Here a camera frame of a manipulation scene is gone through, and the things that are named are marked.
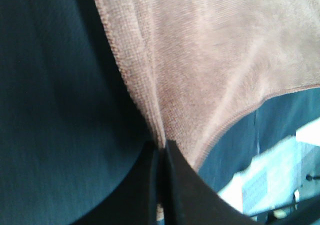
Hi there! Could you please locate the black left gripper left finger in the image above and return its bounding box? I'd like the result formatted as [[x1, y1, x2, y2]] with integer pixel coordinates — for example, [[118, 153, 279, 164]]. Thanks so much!
[[73, 141, 159, 225]]

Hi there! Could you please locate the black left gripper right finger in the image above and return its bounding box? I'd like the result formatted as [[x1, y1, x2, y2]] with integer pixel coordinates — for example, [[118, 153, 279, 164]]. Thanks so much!
[[162, 140, 257, 225]]

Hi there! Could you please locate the brown towel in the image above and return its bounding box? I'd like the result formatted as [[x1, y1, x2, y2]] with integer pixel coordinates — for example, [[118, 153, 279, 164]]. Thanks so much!
[[94, 0, 320, 170]]

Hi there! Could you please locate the white plastic storage bin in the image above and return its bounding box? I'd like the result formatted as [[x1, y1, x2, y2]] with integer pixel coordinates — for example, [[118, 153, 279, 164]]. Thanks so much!
[[218, 119, 320, 216]]

